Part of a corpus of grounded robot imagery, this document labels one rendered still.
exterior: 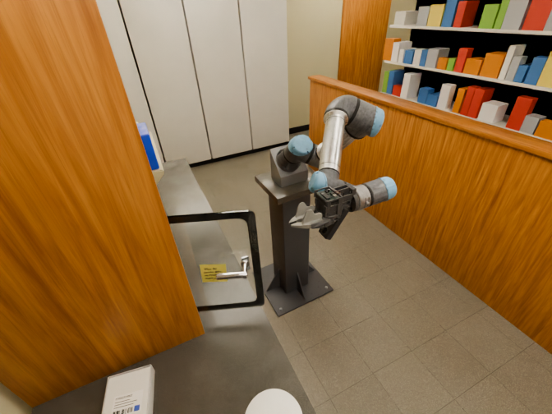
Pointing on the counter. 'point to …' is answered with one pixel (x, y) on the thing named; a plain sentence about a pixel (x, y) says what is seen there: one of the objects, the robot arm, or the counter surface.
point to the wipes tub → (273, 403)
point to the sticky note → (212, 272)
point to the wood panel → (77, 211)
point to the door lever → (235, 273)
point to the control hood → (158, 162)
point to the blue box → (148, 145)
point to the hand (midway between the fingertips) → (294, 225)
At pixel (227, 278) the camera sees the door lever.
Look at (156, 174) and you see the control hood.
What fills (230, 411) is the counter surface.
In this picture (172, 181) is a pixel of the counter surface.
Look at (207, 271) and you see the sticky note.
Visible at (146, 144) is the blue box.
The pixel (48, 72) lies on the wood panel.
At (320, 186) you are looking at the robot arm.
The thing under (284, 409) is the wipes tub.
